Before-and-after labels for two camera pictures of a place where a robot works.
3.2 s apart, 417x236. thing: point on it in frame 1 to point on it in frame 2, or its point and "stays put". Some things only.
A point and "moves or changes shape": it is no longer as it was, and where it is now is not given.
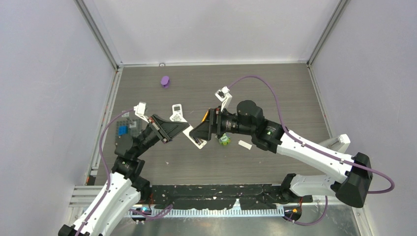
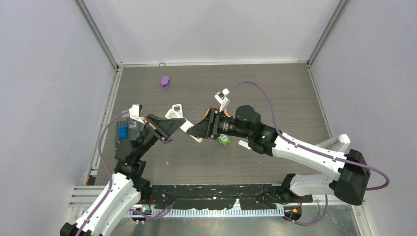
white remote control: x=177 y=115 stays put
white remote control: x=200 y=143 moves or changes shape
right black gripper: x=212 y=125 stays put
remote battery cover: x=245 y=144 stays put
